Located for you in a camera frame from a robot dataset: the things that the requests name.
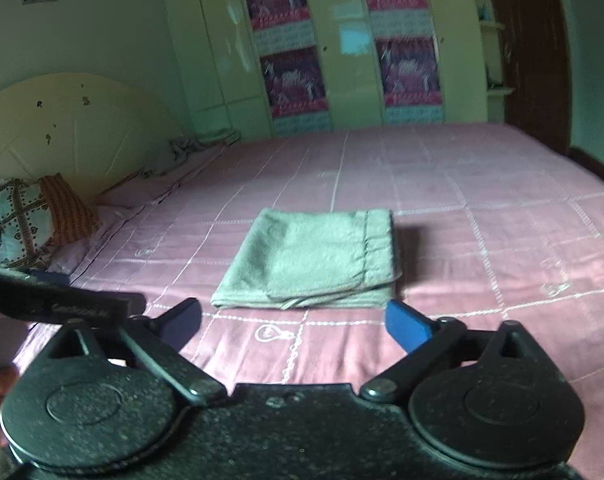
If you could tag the cream wooden headboard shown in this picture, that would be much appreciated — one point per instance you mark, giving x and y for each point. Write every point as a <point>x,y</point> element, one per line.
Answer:
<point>93,130</point>

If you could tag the patterned white pillow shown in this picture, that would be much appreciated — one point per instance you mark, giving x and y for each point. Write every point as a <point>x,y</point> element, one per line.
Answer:
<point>25,223</point>

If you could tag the light green pants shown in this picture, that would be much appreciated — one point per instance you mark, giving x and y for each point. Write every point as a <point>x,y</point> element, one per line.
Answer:
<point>290,260</point>

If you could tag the dark wooden door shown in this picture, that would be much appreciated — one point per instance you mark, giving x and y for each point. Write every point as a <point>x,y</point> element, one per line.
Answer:
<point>536,59</point>

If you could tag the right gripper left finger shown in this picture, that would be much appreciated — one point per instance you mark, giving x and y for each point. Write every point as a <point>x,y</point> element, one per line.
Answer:
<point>156,344</point>

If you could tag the crumpled grey cloth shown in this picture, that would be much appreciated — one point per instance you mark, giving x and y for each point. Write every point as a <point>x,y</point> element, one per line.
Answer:
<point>174,152</point>

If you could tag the orange patterned pillow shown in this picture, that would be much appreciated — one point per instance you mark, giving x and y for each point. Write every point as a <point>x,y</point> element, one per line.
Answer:
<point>72,218</point>

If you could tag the pink checked bedsheet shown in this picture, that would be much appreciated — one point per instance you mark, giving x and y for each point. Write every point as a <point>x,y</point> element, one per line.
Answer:
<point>491,226</point>

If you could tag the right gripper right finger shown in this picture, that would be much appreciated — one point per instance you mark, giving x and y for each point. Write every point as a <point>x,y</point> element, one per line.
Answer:
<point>428,345</point>

